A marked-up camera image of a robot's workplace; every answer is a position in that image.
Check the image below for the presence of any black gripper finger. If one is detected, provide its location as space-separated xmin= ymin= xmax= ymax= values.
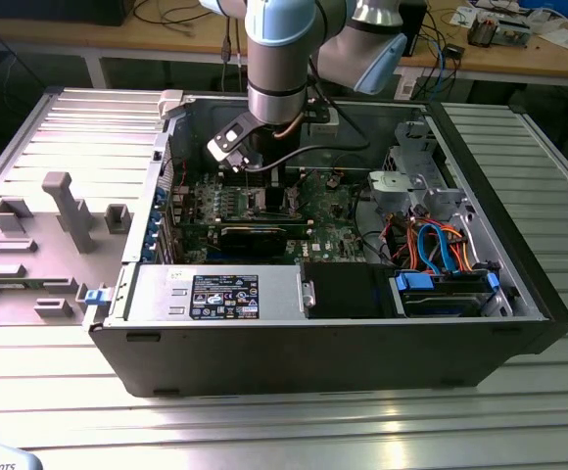
xmin=262 ymin=166 xmax=286 ymax=215

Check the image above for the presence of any metal socket cover frame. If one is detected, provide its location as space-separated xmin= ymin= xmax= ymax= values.
xmin=286 ymin=185 xmax=311 ymax=218

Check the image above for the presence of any metal CPU socket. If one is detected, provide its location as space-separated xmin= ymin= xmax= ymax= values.
xmin=247 ymin=188 xmax=299 ymax=218

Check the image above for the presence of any finned CPU cooler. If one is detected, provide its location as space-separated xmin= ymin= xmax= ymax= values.
xmin=467 ymin=13 xmax=499 ymax=49

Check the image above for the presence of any RAM stick with label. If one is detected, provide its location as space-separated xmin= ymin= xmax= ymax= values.
xmin=184 ymin=218 xmax=316 ymax=232

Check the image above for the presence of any black graphics card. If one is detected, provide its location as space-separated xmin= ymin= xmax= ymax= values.
xmin=218 ymin=225 xmax=289 ymax=259

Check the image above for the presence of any green motherboard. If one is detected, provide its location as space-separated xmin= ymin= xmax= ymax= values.
xmin=165 ymin=167 xmax=366 ymax=269

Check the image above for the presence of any silver labelled power supply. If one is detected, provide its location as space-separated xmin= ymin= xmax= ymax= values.
xmin=125 ymin=263 xmax=306 ymax=325

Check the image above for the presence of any grey case release latch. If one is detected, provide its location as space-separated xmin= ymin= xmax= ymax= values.
xmin=158 ymin=89 xmax=188 ymax=121

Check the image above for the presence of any silver metal drive cage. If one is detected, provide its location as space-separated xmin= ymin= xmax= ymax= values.
xmin=384 ymin=119 xmax=467 ymax=216

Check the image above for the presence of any white paper label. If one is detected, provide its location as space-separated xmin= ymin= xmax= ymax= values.
xmin=395 ymin=73 xmax=418 ymax=101

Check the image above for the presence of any black open PC case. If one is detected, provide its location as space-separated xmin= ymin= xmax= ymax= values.
xmin=81 ymin=86 xmax=568 ymax=399

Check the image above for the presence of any hard disk in blue carrier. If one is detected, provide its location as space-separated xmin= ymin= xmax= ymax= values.
xmin=392 ymin=269 xmax=503 ymax=318

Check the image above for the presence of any tall black box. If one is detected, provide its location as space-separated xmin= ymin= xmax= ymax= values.
xmin=404 ymin=0 xmax=431 ymax=59

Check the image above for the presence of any wooden desk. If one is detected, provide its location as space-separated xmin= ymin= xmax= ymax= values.
xmin=0 ymin=0 xmax=568 ymax=90

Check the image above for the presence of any grey plastic parts rack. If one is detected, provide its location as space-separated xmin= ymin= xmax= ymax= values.
xmin=0 ymin=169 xmax=134 ymax=328

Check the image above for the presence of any blue plastic latch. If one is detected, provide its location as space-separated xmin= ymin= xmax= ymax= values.
xmin=82 ymin=287 xmax=113 ymax=308

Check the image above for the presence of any wide black box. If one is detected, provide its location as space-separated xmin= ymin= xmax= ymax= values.
xmin=0 ymin=0 xmax=129 ymax=27

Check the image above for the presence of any grey metal component box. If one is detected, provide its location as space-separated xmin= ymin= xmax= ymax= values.
xmin=495 ymin=19 xmax=534 ymax=50

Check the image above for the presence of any blue box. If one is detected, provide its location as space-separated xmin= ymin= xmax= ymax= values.
xmin=518 ymin=0 xmax=568 ymax=16

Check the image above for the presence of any white paper sheet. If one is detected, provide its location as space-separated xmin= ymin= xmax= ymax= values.
xmin=538 ymin=27 xmax=568 ymax=51

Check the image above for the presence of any brown cable loop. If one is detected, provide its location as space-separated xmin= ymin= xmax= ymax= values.
xmin=272 ymin=113 xmax=308 ymax=142

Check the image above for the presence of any black camera cable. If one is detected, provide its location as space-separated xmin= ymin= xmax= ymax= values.
xmin=257 ymin=85 xmax=371 ymax=170

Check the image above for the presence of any thick black cable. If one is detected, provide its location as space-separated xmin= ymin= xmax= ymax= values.
xmin=351 ymin=183 xmax=398 ymax=268

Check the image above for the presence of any red black twisted wire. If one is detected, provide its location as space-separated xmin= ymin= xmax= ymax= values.
xmin=163 ymin=155 xmax=190 ymax=191

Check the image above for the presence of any hanging USB cable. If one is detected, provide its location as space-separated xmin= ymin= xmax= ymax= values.
xmin=219 ymin=14 xmax=244 ymax=94

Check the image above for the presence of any embossed silver bracket plate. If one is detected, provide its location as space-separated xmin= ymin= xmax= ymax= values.
xmin=366 ymin=169 xmax=415 ymax=211

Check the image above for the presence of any blue flat wire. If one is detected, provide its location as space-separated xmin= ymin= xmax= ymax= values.
xmin=416 ymin=222 xmax=457 ymax=276

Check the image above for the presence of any blue cable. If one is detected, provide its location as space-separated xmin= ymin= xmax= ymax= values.
xmin=435 ymin=28 xmax=456 ymax=99

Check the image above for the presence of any orange wire bundle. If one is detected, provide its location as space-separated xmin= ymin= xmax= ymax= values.
xmin=386 ymin=217 xmax=474 ymax=273

